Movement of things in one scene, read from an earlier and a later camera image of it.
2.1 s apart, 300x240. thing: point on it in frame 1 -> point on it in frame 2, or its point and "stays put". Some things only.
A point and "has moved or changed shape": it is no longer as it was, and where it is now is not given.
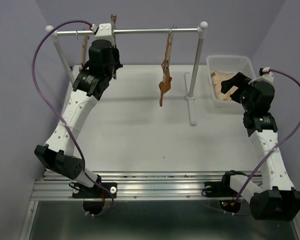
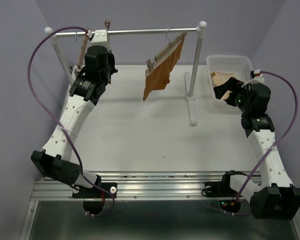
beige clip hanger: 113,19 has moved or changed shape
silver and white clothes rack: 190,96 stays put
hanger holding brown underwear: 170,43 -> 151,65
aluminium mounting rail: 136,186 stays put
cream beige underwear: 217,78 stays put
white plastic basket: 232,64 stays put
